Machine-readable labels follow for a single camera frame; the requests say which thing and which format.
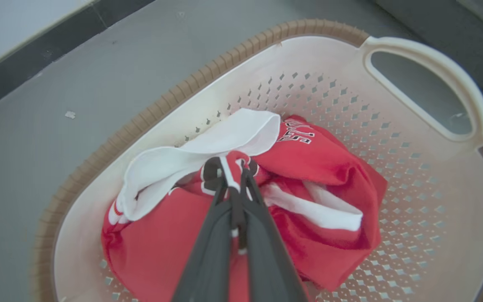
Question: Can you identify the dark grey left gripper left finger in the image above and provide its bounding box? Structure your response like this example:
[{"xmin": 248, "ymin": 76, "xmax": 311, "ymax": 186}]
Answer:
[{"xmin": 172, "ymin": 186, "xmax": 232, "ymax": 302}]

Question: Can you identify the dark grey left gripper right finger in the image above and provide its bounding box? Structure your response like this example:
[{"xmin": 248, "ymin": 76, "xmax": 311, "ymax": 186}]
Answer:
[{"xmin": 241, "ymin": 169, "xmax": 308, "ymax": 302}]

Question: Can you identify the red garment with white trim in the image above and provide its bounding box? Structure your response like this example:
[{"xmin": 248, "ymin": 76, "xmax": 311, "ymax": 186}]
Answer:
[{"xmin": 101, "ymin": 180, "xmax": 382, "ymax": 302}]

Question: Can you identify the red jersey with black number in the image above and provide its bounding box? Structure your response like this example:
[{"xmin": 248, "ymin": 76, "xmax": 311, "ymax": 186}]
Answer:
[{"xmin": 118, "ymin": 108, "xmax": 387, "ymax": 223}]

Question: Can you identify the cream perforated plastic laundry basket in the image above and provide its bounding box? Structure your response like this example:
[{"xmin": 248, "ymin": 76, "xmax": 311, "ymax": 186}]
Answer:
[{"xmin": 32, "ymin": 18, "xmax": 483, "ymax": 302}]

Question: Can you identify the black wall baseboard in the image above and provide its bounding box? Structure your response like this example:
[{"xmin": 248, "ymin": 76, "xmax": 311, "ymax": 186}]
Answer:
[{"xmin": 0, "ymin": 0, "xmax": 156, "ymax": 120}]

